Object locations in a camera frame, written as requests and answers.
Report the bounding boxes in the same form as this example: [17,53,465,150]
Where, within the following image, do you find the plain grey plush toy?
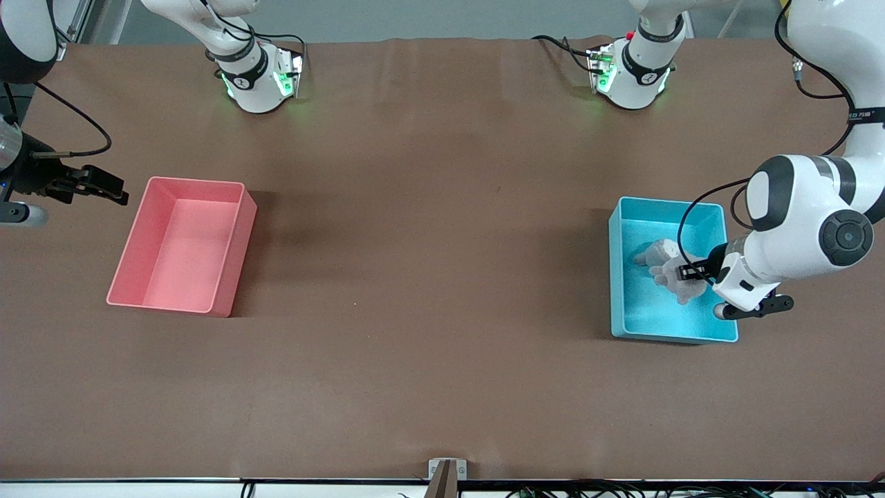
[650,256,709,305]

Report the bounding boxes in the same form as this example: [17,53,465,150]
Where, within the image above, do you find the grey plush toy white belly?
[635,239,682,274]

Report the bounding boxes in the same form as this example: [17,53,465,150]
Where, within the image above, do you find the left arm base connector plate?
[588,45,618,95]

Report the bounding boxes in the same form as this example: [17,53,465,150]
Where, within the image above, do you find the right arm base connector plate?
[272,50,305,99]

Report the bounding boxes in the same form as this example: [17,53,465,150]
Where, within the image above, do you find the blue plastic box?
[608,196,739,344]

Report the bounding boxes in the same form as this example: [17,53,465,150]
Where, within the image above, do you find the pink plastic box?
[106,176,257,317]

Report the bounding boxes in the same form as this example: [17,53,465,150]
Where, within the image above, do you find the brown table mat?
[0,37,885,482]

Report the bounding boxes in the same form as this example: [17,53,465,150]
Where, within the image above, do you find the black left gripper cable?
[678,0,858,277]

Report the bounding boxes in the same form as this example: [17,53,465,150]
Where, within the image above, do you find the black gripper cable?
[0,82,113,158]
[678,0,858,277]

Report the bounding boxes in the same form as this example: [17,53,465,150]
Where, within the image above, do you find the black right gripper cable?
[0,82,113,158]

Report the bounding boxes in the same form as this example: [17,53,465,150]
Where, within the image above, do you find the aluminium frame post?
[58,0,95,60]

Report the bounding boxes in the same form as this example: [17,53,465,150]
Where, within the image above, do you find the black cable tangle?
[505,474,885,498]

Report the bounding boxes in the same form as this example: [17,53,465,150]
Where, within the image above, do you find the black right arm base cable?
[225,19,308,73]

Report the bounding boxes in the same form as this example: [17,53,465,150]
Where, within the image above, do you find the black arm base cable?
[225,19,308,73]
[531,35,597,74]

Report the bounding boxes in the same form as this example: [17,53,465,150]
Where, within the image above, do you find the black left arm base cable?
[531,35,597,74]

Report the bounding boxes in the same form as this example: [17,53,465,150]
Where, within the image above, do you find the white table edge rail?
[0,479,885,498]

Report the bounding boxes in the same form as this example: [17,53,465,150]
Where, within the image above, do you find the grey metal bracket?
[428,458,468,482]

